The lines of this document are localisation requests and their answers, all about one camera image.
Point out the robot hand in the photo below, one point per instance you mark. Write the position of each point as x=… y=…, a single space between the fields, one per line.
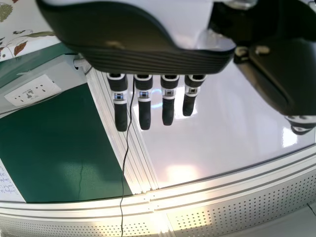
x=148 y=37

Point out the plate with brown leaf pattern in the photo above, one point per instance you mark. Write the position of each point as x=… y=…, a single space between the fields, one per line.
x=24 y=24

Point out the white socket plate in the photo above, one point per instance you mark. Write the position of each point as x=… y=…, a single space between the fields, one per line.
x=32 y=92

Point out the handwritten paper sheet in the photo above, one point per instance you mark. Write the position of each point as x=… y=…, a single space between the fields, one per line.
x=10 y=180

